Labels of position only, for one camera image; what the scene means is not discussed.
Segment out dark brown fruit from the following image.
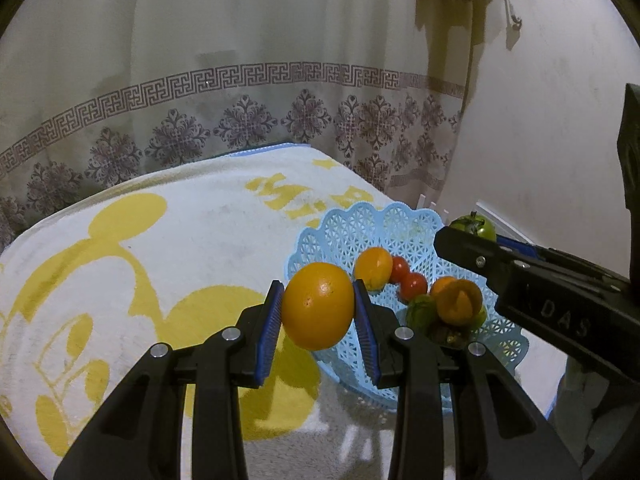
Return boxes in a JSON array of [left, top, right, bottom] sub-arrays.
[[425, 321, 468, 347]]

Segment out orange tomato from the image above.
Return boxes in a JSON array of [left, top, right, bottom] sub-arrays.
[[429, 276, 458, 301], [353, 247, 394, 292], [436, 280, 483, 326]]

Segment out green tomato with stem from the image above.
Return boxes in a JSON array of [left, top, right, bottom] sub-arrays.
[[448, 211, 497, 243]]

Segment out small red tomato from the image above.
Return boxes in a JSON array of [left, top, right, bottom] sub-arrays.
[[389, 256, 412, 284]]

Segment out light blue lace basket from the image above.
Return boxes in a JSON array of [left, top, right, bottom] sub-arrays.
[[284, 201, 530, 411]]

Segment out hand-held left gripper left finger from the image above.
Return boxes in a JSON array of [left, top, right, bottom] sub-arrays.
[[52, 280, 286, 480]]

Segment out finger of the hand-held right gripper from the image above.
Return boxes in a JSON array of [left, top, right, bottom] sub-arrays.
[[433, 226, 533, 291], [495, 236, 556, 261]]

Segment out large orange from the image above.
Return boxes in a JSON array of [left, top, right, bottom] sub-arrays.
[[282, 262, 356, 351]]

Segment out white yellow printed towel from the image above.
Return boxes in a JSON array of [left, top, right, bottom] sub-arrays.
[[0, 142, 556, 480]]

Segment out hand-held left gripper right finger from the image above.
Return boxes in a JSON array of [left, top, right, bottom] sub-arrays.
[[352, 280, 583, 480]]

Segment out large red tomato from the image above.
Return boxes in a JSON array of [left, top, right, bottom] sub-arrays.
[[399, 272, 429, 301]]

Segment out patterned beige curtain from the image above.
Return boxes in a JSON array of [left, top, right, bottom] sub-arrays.
[[0, 0, 481, 241]]

